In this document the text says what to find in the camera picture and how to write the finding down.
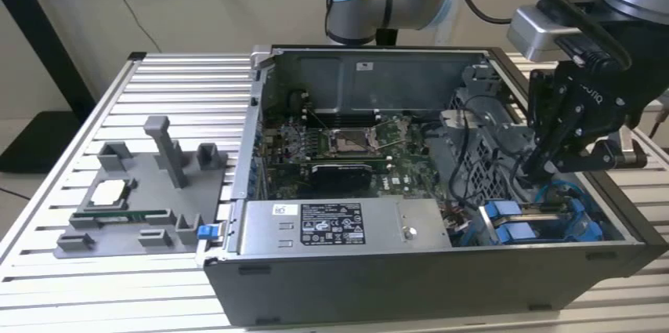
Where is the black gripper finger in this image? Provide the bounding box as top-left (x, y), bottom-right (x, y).
top-left (523, 70), bottom-right (555, 182)
top-left (546, 131), bottom-right (623, 172)

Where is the blue disk wire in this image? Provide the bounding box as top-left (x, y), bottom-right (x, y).
top-left (535, 179), bottom-right (590, 212)

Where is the black disk wire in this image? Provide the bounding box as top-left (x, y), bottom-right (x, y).
top-left (509, 144), bottom-right (547, 203)

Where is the hard disk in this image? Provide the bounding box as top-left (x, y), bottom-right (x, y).
top-left (478, 197), bottom-right (605, 248)

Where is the metal disk bay cage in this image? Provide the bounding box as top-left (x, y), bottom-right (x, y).
top-left (432, 64), bottom-right (563, 208)

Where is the black RAM slot row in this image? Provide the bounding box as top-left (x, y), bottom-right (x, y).
top-left (311, 154), bottom-right (394, 162)
top-left (300, 107), bottom-right (382, 127)

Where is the metal socket cover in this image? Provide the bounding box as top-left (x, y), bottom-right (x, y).
top-left (372, 119), bottom-right (414, 150)

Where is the thin metal locking lever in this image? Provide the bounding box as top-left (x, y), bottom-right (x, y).
top-left (376, 131), bottom-right (407, 150)
top-left (304, 108), bottom-right (330, 130)

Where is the green motherboard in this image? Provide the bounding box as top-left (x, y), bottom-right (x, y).
top-left (255, 113), bottom-right (450, 201)

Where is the CPU socket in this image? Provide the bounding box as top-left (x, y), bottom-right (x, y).
top-left (323, 127), bottom-right (380, 156)

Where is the silver power supply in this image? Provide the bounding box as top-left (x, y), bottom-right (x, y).
top-left (237, 197), bottom-right (454, 255)

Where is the black graphics card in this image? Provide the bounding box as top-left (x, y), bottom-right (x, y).
top-left (307, 163), bottom-right (375, 195)

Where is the black PC case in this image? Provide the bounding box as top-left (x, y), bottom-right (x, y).
top-left (196, 43), bottom-right (669, 328)

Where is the gray parts rack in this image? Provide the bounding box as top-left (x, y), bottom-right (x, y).
top-left (55, 115), bottom-right (231, 259)

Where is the green RAM stick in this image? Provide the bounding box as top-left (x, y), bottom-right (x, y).
top-left (75, 210), bottom-right (171, 221)

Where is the silver CPU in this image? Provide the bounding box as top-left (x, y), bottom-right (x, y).
top-left (88, 180), bottom-right (129, 205)

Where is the black stand base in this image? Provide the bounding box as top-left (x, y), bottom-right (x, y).
top-left (0, 110), bottom-right (89, 174)

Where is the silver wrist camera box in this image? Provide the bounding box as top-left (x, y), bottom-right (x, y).
top-left (507, 6), bottom-right (581, 62)

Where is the red yellow power wire bundle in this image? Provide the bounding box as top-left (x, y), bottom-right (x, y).
top-left (440, 205), bottom-right (474, 234)

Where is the black stand post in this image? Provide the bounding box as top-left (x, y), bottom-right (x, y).
top-left (0, 0), bottom-right (99, 114)

